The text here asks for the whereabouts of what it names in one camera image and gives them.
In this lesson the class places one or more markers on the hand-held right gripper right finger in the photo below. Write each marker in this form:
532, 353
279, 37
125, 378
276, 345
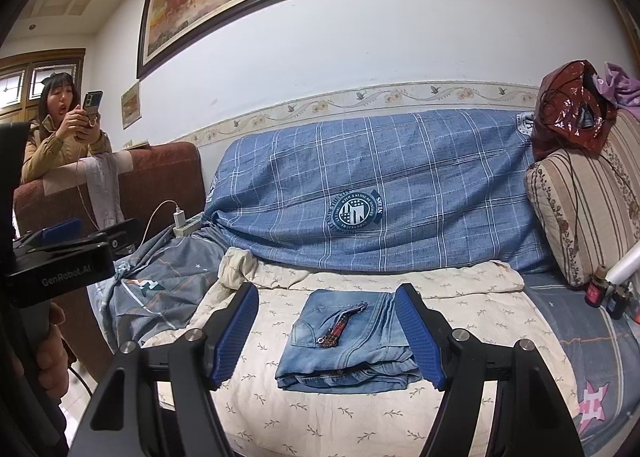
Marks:
420, 337

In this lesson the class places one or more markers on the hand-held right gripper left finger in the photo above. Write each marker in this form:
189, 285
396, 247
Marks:
235, 337

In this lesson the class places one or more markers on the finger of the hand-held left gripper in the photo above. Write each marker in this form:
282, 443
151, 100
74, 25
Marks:
62, 232

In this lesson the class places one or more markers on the blue denim pants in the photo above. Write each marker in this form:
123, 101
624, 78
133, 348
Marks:
345, 342

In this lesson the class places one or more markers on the person's left hand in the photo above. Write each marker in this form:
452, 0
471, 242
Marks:
56, 357

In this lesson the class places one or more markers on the pale pink cloth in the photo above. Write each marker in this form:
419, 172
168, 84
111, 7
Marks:
62, 183

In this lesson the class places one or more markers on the grey hanging cloth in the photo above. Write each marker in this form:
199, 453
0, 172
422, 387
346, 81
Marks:
105, 192

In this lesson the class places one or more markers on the grey-blue patterned blanket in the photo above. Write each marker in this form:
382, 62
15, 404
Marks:
165, 272

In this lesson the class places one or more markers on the cream leaf-print sheet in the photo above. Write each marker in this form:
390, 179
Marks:
310, 417

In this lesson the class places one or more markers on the white charger plug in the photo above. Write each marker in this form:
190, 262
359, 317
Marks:
179, 219

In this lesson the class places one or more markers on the brown armchair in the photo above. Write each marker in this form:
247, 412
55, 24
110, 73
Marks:
165, 172

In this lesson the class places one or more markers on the white power strip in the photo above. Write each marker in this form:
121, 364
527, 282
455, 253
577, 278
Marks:
192, 226

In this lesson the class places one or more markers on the small framed picture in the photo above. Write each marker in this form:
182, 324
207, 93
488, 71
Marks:
131, 106

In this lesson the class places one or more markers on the blue sheet with pink star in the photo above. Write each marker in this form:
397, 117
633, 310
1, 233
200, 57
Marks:
575, 352

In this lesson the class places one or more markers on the wooden door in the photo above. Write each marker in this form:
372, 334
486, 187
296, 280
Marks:
20, 82

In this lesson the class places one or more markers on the blue plaid sofa cover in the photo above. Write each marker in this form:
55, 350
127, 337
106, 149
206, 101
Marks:
425, 172

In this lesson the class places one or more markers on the small red-label bottle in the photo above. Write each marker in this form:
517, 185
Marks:
595, 289

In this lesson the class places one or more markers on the small dark bottle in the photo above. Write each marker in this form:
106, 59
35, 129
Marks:
619, 304

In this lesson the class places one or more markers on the striped floral pillow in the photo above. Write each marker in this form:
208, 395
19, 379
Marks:
590, 207

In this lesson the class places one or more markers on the white tube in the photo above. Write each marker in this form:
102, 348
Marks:
622, 267

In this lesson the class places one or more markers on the red-brown plastic bag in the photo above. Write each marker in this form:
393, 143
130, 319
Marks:
565, 112

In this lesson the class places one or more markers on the purple cloth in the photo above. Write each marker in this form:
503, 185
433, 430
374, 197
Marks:
622, 84

